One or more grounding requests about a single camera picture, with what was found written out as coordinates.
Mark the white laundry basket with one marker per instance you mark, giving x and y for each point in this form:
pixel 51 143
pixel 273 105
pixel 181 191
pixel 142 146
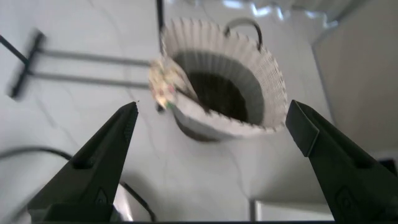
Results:
pixel 270 81

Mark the cream printed shorts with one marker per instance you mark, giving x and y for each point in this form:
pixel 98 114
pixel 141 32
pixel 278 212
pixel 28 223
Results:
pixel 161 84

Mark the black clothes rack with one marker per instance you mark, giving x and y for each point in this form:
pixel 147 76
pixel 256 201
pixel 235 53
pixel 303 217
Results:
pixel 27 63

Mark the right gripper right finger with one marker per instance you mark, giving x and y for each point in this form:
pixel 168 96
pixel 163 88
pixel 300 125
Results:
pixel 348 186

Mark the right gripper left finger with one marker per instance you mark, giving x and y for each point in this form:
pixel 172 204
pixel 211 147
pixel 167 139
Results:
pixel 87 180

